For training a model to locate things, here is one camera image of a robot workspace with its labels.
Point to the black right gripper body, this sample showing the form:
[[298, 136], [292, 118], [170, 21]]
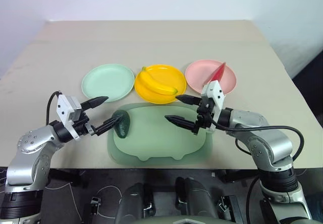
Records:
[[205, 115]]

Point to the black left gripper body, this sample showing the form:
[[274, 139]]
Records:
[[81, 124]]

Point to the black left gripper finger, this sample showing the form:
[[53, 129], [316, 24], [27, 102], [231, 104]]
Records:
[[94, 102], [106, 126]]

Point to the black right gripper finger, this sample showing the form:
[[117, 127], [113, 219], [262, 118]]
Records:
[[188, 99], [179, 122]]

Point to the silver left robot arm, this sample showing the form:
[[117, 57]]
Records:
[[30, 145]]

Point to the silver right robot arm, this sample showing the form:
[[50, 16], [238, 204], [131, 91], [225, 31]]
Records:
[[267, 143]]

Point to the light green plate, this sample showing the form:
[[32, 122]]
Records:
[[108, 82]]

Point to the pink plate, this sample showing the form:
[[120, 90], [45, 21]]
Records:
[[202, 72]]

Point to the yellow plate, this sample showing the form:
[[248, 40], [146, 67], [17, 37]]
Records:
[[161, 82]]

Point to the dark green toy vegetable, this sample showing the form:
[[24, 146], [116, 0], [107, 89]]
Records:
[[122, 125]]

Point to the green tray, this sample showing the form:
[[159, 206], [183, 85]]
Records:
[[161, 138]]

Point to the yellow toy banana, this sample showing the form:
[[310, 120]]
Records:
[[154, 84]]

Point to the red toy chili pepper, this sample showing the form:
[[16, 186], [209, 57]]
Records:
[[219, 72]]

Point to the dark rounded right leg shape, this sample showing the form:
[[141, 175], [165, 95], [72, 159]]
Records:
[[196, 198]]

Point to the dark rounded leg shape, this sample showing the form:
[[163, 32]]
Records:
[[196, 198], [133, 203]]

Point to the dark rounded left leg shape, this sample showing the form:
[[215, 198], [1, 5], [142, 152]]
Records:
[[133, 203]]

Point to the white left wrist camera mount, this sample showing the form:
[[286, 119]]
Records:
[[66, 110]]

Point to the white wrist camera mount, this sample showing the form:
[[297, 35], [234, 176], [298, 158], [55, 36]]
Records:
[[66, 110], [215, 92]]

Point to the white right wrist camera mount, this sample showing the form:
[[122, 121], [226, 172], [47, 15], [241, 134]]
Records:
[[215, 92]]

